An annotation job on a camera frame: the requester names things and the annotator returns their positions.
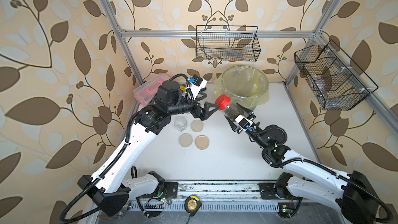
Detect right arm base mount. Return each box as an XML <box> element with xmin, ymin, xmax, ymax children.
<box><xmin>258</xmin><ymin>172</ymin><xmax>300</xmax><ymax>200</ymax></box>

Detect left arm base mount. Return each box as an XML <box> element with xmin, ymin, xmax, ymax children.
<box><xmin>141</xmin><ymin>181</ymin><xmax>179</xmax><ymax>199</ymax></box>

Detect black wire basket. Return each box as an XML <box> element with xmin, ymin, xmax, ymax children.
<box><xmin>195</xmin><ymin>25</ymin><xmax>261</xmax><ymax>62</ymax></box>
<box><xmin>294</xmin><ymin>40</ymin><xmax>378</xmax><ymax>111</ymax></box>

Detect pink plastic toolbox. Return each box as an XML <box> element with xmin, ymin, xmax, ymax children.
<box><xmin>133</xmin><ymin>73</ymin><xmax>170</xmax><ymax>106</ymax></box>

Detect ribbed glass jar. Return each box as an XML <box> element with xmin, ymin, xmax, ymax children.
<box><xmin>174</xmin><ymin>117</ymin><xmax>188</xmax><ymax>131</ymax></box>

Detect yellow plastic bin liner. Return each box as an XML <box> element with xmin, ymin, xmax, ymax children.
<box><xmin>214</xmin><ymin>65</ymin><xmax>270</xmax><ymax>108</ymax></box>

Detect yellow black tape measure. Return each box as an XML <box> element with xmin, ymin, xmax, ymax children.
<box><xmin>184</xmin><ymin>196</ymin><xmax>203</xmax><ymax>217</ymax></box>

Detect tan short jar lid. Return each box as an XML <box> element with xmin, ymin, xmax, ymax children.
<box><xmin>195</xmin><ymin>135</ymin><xmax>209</xmax><ymax>150</ymax></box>

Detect cream tall jar lid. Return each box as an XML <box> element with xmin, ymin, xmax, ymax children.
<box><xmin>178</xmin><ymin>133</ymin><xmax>193</xmax><ymax>148</ymax></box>

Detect black wire basket right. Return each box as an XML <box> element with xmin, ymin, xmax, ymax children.
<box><xmin>294</xmin><ymin>40</ymin><xmax>378</xmax><ymax>111</ymax></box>

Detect red lid tea jar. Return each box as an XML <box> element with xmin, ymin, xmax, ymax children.
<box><xmin>223</xmin><ymin>103</ymin><xmax>245</xmax><ymax>121</ymax></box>

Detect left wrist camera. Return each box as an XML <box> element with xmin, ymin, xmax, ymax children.
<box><xmin>189</xmin><ymin>75</ymin><xmax>207</xmax><ymax>99</ymax></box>

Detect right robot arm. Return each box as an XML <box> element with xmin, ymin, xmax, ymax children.
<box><xmin>220</xmin><ymin>102</ymin><xmax>394</xmax><ymax>224</ymax></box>

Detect aluminium frame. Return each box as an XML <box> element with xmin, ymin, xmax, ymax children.
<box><xmin>79</xmin><ymin>0</ymin><xmax>398</xmax><ymax>224</ymax></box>

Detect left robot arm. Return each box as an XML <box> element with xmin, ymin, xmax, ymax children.
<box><xmin>59</xmin><ymin>74</ymin><xmax>219</xmax><ymax>224</ymax></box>

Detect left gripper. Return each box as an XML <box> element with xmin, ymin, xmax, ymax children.
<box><xmin>165</xmin><ymin>90</ymin><xmax>218</xmax><ymax>121</ymax></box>

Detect black wire basket back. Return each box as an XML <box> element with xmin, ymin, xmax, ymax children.
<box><xmin>195</xmin><ymin>25</ymin><xmax>261</xmax><ymax>62</ymax></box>

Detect red jar lid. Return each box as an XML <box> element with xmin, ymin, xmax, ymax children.
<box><xmin>215</xmin><ymin>94</ymin><xmax>231</xmax><ymax>111</ymax></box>

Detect beige jar lid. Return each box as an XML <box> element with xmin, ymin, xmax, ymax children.
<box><xmin>191</xmin><ymin>120</ymin><xmax>204</xmax><ymax>133</ymax></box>

